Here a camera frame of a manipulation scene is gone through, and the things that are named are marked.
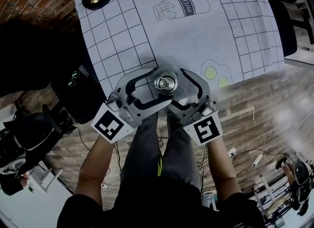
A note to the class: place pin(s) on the white power strip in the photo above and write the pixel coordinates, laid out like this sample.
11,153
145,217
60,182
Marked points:
232,152

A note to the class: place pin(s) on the white grid tablecloth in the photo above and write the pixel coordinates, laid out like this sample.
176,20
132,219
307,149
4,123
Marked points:
186,40

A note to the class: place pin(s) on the eyeglasses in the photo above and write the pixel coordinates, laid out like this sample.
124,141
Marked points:
73,78

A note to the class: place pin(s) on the black bag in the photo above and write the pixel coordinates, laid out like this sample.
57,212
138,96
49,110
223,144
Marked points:
36,55

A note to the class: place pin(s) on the person's left forearm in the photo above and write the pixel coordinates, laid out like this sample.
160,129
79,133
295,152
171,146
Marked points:
96,163

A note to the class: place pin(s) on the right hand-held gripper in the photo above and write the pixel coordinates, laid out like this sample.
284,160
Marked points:
204,129

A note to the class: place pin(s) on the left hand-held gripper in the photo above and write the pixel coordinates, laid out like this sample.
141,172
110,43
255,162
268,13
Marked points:
110,125

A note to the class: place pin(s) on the person's right forearm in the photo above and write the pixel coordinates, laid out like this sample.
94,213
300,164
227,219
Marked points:
222,165

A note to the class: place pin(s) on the black and white headset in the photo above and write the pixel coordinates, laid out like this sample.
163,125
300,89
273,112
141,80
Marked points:
29,136

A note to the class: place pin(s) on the white power adapter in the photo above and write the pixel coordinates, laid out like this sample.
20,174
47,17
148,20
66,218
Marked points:
258,159

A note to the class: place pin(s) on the person's grey trousers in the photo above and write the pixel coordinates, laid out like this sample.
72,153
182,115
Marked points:
147,153

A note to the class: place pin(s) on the black device on stand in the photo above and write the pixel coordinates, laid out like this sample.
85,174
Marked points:
300,185

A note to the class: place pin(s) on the steel bottle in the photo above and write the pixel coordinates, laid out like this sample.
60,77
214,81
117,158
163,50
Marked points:
177,92

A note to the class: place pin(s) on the person's black shirt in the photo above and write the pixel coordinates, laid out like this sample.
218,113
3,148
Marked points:
157,205

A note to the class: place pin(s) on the black office chair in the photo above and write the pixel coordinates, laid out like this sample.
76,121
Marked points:
78,99

